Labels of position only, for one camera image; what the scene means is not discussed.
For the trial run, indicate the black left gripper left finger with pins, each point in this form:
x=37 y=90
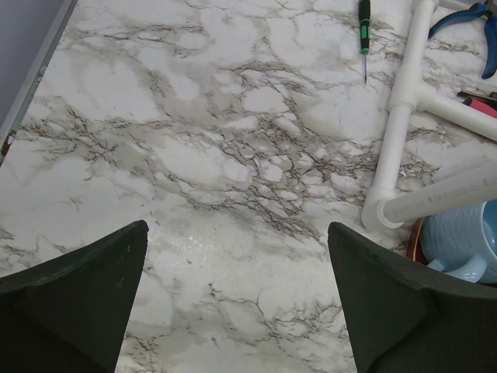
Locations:
x=70 y=314

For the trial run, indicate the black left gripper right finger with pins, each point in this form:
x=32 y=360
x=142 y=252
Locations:
x=404 y=317

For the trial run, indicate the dark red round tray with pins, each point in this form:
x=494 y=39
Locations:
x=414 y=249

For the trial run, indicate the light blue mug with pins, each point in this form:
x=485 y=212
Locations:
x=462 y=242

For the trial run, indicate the green handled screwdriver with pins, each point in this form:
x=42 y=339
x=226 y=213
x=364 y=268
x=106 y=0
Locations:
x=364 y=23

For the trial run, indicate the blue handled pliers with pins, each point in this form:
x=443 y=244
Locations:
x=476 y=23

